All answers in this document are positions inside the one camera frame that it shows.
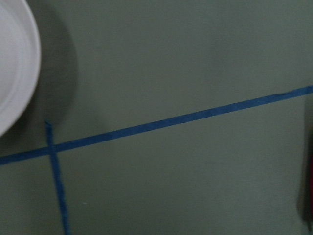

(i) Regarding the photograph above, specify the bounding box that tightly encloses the red chili pepper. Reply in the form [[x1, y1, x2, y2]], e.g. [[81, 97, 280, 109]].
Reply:
[[306, 153, 313, 221]]

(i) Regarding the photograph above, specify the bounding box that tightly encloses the pink plate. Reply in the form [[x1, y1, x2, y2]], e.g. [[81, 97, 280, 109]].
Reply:
[[0, 0, 42, 135]]

